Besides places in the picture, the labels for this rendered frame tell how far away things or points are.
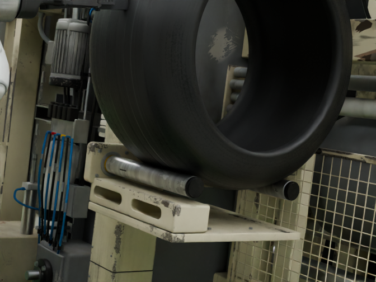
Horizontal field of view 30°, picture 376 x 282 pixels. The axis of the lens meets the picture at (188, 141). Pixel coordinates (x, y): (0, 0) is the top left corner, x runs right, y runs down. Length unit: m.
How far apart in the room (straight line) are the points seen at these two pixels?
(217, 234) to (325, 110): 0.38
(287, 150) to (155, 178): 0.30
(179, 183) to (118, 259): 0.43
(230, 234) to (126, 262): 0.40
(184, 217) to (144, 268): 0.46
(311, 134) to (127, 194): 0.43
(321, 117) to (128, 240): 0.59
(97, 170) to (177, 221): 0.35
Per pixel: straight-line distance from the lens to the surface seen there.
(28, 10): 1.31
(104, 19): 1.50
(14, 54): 1.97
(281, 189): 1.62
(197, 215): 1.45
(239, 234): 1.54
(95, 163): 1.70
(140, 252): 1.85
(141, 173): 1.57
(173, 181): 1.47
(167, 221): 1.44
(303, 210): 2.12
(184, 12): 1.36
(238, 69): 2.08
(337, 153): 1.78
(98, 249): 1.88
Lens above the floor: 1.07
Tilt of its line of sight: 3 degrees down
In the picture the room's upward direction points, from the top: 7 degrees clockwise
